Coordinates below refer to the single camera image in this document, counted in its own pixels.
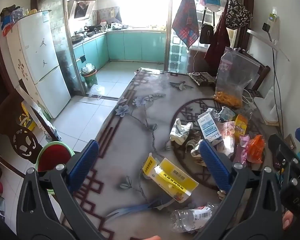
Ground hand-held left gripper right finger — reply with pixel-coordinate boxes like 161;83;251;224
199;139;284;240

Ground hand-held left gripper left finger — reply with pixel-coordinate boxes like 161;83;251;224
16;139;110;240

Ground red green basin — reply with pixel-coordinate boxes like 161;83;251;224
36;141;74;173

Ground printed paper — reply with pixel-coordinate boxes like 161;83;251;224
169;119;193;143

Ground black shoulder bag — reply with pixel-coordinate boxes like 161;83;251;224
199;10;214;44

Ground green trash bin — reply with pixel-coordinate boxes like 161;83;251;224
81;64;98;87

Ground person's right hand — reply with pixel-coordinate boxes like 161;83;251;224
282;211;294;230

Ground orange plastic wrapper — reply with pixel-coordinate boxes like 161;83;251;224
247;134;265;163

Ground crumpled printed wrapper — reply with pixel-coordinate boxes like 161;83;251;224
185;137;208;167

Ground pink wrapper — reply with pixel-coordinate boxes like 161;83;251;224
232;134;252;168

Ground pink cartoon packet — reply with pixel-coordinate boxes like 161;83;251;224
221;121;237;159

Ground white blue carton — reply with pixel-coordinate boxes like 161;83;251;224
197;111;224;145

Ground white plastic container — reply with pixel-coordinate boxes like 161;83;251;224
254;86;282;125

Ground flattened yellow medicine box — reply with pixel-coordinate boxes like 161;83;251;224
142;152;199;203

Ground crushed plastic bottle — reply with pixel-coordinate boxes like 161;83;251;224
170;203;219;233

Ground dark wooden chair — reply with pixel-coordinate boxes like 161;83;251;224
0;80;75;178
250;65;270;92

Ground clear plastic bag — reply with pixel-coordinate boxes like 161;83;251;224
89;84;106;98

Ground yellow container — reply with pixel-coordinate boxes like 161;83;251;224
21;100;37;132

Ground zip bag of orange snacks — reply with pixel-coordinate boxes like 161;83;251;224
214;47;260;108

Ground white refrigerator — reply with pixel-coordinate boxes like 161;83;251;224
6;10;72;119

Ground glass sliding door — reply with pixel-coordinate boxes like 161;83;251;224
50;0;88;98

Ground dark red garment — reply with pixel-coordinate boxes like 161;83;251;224
204;12;231;67

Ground teal kitchen cabinets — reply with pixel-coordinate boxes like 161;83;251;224
72;30;167;70

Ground black lettered bag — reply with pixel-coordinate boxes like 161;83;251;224
225;0;253;29

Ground plaid cloth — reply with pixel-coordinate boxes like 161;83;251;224
172;0;199;49

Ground steel range hood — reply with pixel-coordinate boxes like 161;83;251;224
69;0;97;20

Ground blue red bag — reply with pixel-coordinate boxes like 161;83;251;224
0;15;15;37

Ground black cable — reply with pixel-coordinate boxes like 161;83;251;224
270;32;284;130

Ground white strap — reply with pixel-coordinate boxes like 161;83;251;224
16;85;62;140

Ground white cable duct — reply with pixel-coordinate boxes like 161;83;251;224
247;29;290;62

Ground wall socket with charger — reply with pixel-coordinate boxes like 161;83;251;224
262;12;279;34

